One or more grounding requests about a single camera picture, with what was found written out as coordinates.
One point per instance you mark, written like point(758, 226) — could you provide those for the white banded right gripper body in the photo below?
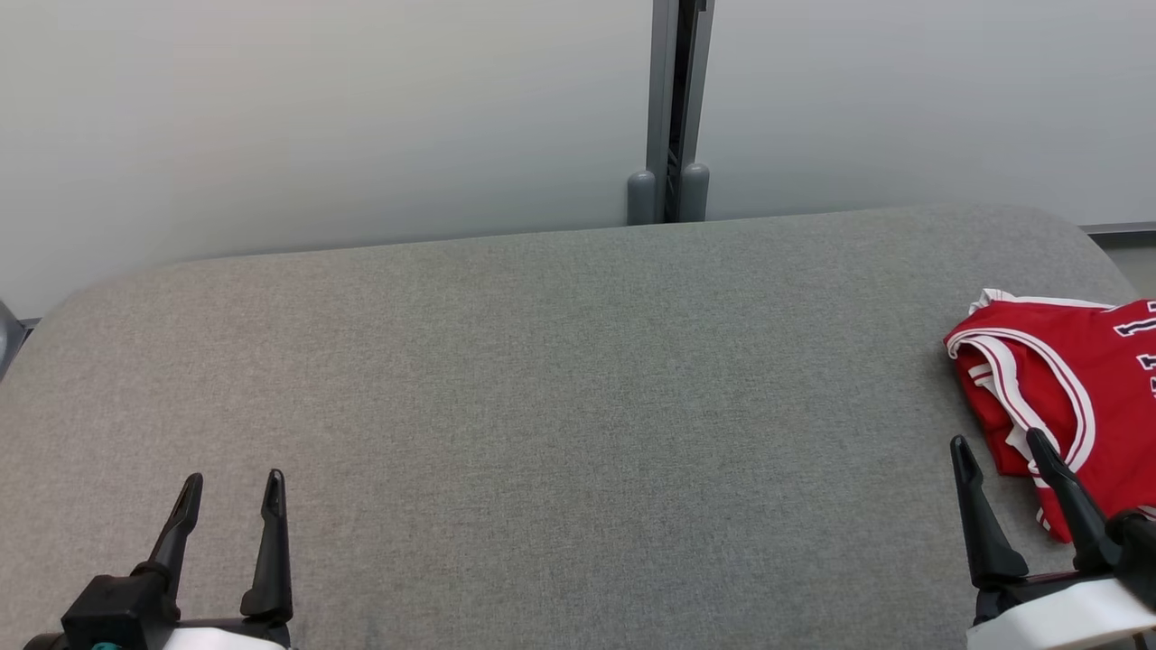
point(1057, 614)

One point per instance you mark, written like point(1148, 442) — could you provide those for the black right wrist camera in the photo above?
point(1140, 551)

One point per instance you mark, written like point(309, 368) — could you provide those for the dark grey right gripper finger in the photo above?
point(1075, 515)
point(989, 533)

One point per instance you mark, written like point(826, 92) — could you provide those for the grey double partition post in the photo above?
point(673, 108)

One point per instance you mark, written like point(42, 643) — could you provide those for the red shorts with white waistband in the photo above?
point(1002, 424)

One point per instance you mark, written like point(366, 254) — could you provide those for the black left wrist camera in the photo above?
point(113, 609)

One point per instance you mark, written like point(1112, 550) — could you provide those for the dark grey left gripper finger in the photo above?
point(273, 560)
point(181, 533)

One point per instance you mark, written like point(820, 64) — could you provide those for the grey curved partition leg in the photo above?
point(9, 338)

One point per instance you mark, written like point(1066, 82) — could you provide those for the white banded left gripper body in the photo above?
point(235, 636)

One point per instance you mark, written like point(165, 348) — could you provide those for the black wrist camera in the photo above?
point(113, 609)
point(1140, 551)

